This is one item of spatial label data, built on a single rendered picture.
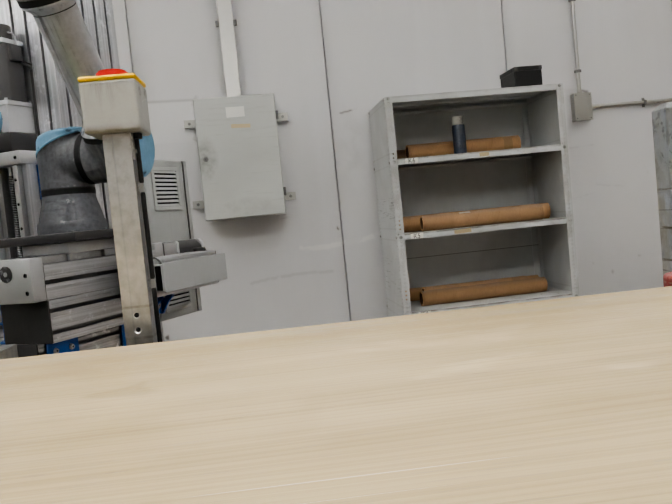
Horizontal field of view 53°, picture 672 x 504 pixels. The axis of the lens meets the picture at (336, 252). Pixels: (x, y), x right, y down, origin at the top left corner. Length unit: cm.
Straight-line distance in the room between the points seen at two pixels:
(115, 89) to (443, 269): 302
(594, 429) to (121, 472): 24
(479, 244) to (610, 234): 78
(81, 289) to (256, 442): 121
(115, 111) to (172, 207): 120
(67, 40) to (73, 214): 38
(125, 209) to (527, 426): 64
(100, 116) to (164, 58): 285
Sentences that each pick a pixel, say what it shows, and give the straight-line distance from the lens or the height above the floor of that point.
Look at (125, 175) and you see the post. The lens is 90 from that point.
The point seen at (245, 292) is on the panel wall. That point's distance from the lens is 364.
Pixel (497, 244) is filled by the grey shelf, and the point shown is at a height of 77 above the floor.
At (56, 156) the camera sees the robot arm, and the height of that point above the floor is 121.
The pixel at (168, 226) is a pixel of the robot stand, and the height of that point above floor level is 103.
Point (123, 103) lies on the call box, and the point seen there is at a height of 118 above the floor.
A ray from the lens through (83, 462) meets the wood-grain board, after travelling 41.
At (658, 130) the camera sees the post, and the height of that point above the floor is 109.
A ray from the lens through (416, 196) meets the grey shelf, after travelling 372.
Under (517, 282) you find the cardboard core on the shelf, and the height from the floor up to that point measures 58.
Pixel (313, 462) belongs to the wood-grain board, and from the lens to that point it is 35.
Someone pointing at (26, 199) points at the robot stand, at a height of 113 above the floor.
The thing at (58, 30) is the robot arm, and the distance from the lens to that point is 146.
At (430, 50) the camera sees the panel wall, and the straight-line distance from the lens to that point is 386.
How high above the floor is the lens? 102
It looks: 3 degrees down
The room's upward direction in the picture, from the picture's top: 6 degrees counter-clockwise
